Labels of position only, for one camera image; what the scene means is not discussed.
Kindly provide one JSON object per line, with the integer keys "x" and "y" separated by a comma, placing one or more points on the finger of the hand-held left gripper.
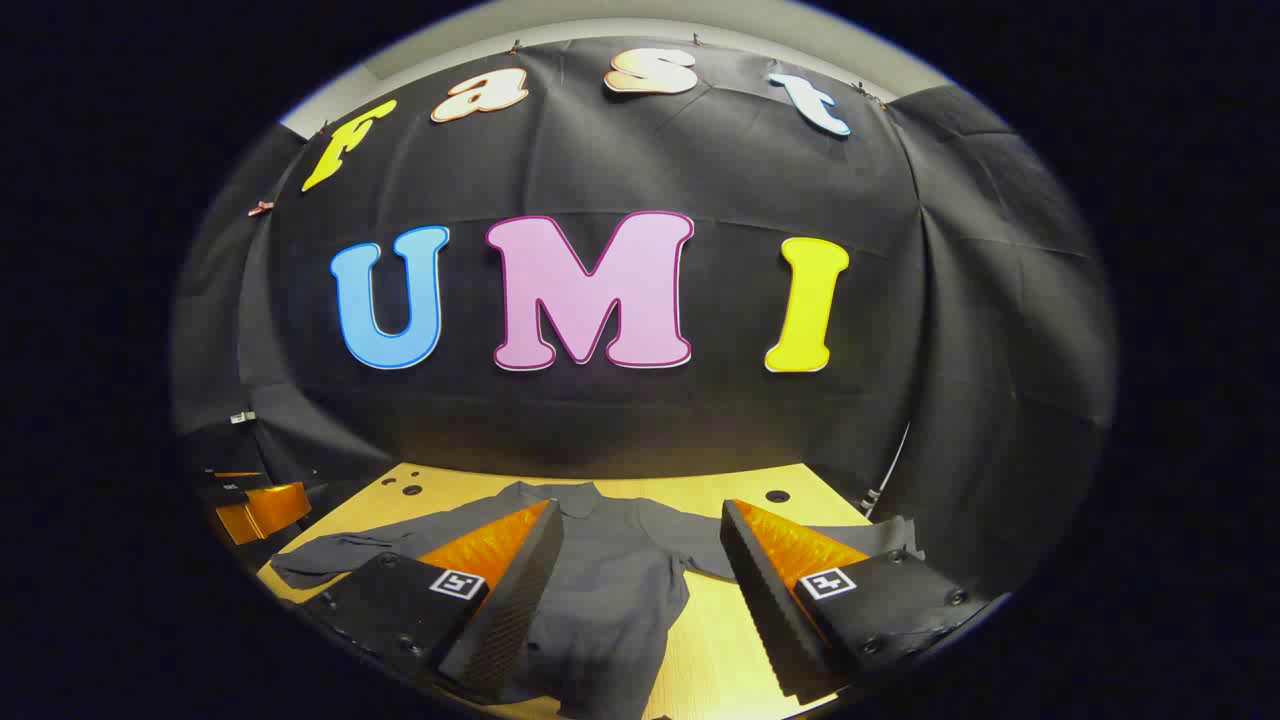
{"x": 265, "y": 510}

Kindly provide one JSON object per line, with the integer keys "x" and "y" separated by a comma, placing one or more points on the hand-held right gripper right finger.
{"x": 765, "y": 590}

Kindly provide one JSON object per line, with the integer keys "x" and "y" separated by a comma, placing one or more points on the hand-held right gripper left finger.
{"x": 520, "y": 590}

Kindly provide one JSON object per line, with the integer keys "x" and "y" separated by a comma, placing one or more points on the grey button shirt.
{"x": 610, "y": 600}

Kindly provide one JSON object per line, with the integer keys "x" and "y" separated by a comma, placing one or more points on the black backdrop cloth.
{"x": 700, "y": 430}

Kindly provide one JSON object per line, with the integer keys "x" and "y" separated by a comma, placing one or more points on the copper metal clip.
{"x": 260, "y": 208}

